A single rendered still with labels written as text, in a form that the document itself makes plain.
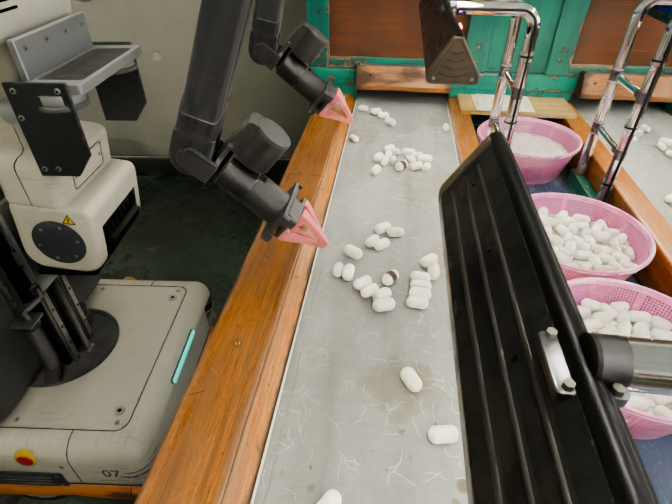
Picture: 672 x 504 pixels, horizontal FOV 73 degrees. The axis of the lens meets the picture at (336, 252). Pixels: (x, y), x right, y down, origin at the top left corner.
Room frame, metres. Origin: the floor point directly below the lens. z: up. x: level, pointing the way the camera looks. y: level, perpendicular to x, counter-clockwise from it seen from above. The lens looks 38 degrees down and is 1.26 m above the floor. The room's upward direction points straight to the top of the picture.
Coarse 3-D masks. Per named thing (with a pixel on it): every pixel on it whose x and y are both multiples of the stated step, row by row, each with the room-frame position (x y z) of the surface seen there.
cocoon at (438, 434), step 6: (432, 426) 0.31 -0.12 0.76; (438, 426) 0.30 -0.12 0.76; (444, 426) 0.30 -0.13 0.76; (450, 426) 0.30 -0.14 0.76; (432, 432) 0.30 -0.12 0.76; (438, 432) 0.30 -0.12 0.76; (444, 432) 0.30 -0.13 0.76; (450, 432) 0.30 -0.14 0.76; (456, 432) 0.30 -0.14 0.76; (432, 438) 0.29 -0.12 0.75; (438, 438) 0.29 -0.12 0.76; (444, 438) 0.29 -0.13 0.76; (450, 438) 0.29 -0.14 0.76; (456, 438) 0.29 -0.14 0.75
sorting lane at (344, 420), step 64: (384, 128) 1.27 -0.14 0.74; (384, 192) 0.90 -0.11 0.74; (320, 256) 0.66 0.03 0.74; (384, 256) 0.66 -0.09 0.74; (320, 320) 0.50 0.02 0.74; (384, 320) 0.50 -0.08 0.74; (448, 320) 0.50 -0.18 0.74; (320, 384) 0.38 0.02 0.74; (384, 384) 0.38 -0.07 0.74; (448, 384) 0.38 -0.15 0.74; (320, 448) 0.29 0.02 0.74; (384, 448) 0.29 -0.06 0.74; (448, 448) 0.29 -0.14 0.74
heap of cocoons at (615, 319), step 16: (592, 304) 0.53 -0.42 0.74; (624, 304) 0.53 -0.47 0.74; (592, 320) 0.50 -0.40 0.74; (608, 320) 0.50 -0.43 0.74; (624, 320) 0.50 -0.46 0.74; (640, 320) 0.50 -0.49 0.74; (656, 320) 0.50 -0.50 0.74; (640, 336) 0.47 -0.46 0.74; (656, 336) 0.47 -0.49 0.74; (640, 400) 0.35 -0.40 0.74; (656, 400) 0.36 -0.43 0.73
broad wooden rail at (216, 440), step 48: (336, 144) 1.12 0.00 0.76; (240, 288) 0.55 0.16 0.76; (288, 288) 0.55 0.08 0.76; (240, 336) 0.44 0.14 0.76; (288, 336) 0.46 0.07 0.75; (192, 384) 0.36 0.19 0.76; (240, 384) 0.36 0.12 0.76; (192, 432) 0.29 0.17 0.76; (240, 432) 0.29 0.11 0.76; (192, 480) 0.24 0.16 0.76; (240, 480) 0.24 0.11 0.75
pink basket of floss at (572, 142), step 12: (528, 120) 1.27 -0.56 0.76; (540, 120) 1.26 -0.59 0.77; (480, 132) 1.20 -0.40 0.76; (552, 132) 1.22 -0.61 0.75; (564, 132) 1.19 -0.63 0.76; (564, 144) 1.17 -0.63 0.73; (576, 144) 1.12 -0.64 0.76; (516, 156) 1.04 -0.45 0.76; (528, 156) 1.02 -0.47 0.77; (540, 156) 1.02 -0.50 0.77; (552, 156) 1.02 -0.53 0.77; (564, 156) 1.03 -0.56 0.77; (528, 168) 1.04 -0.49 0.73; (540, 168) 1.03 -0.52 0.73; (552, 168) 1.04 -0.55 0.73; (528, 180) 1.05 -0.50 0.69; (540, 180) 1.05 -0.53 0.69; (552, 180) 1.07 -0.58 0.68
